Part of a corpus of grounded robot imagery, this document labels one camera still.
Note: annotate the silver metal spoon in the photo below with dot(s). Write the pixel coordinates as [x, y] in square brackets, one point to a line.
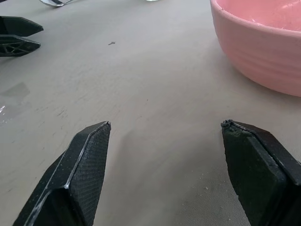
[53, 2]

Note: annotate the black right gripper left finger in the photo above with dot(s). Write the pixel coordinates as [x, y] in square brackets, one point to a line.
[77, 174]

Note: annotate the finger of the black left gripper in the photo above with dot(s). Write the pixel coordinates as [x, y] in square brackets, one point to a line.
[16, 46]
[18, 26]

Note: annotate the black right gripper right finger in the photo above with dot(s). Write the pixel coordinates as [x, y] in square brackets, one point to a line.
[258, 174]

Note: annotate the pink ribbed bowl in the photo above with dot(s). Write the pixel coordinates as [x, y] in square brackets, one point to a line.
[258, 47]

